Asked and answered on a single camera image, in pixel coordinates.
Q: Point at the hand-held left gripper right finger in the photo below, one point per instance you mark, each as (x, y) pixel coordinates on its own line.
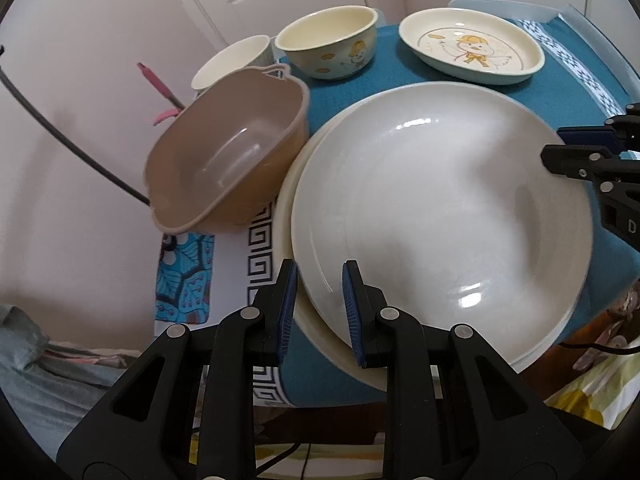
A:
(352, 310)

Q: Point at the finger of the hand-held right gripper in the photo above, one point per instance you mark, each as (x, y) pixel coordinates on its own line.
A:
(585, 136)
(570, 159)

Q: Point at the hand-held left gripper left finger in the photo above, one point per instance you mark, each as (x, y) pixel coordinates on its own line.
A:
(288, 305)

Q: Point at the large cream plate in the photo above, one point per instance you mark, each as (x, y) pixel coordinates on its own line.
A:
(283, 230)

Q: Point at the large white plate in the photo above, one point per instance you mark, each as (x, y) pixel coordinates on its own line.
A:
(440, 220)

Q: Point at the plain white bowl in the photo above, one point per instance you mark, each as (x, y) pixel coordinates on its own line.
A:
(230, 62)

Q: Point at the cream cartoon bowl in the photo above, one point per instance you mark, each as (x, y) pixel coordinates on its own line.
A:
(325, 35)

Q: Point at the blue patterned tablecloth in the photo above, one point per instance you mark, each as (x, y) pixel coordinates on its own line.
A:
(575, 90)

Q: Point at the blue floral mat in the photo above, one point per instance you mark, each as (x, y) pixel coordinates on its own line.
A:
(185, 280)

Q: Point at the cream cartoon plate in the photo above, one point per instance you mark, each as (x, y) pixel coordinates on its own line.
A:
(470, 45)

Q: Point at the grey cloth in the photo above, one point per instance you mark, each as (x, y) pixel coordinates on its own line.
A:
(40, 385)

